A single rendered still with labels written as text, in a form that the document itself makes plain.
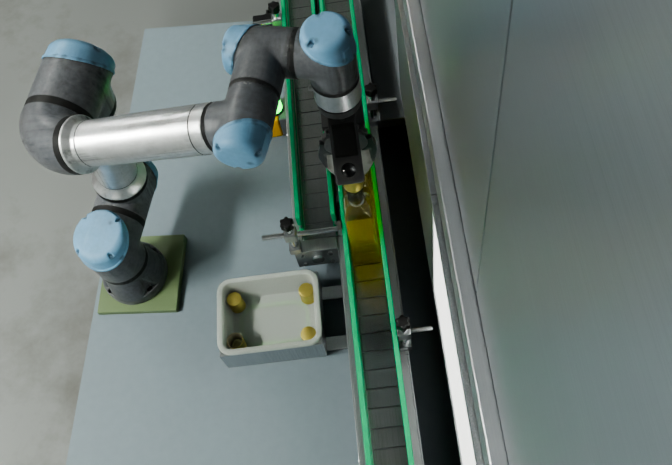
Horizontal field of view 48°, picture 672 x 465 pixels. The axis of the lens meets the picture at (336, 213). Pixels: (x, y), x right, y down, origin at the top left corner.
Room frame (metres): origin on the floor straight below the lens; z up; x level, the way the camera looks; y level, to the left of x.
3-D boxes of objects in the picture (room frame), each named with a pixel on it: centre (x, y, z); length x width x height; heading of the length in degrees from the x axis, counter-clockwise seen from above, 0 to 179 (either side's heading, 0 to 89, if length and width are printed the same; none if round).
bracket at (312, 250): (0.74, 0.06, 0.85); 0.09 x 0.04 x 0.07; 83
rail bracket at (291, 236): (0.74, 0.08, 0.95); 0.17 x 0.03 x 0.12; 83
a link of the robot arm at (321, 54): (0.73, -0.04, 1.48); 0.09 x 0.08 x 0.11; 69
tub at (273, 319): (0.64, 0.19, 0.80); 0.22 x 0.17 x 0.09; 83
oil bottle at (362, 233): (0.71, -0.04, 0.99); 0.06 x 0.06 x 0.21; 83
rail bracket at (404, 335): (0.48, -0.09, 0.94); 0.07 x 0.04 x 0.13; 83
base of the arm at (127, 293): (0.84, 0.49, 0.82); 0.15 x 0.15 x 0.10
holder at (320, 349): (0.64, 0.16, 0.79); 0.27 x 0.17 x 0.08; 83
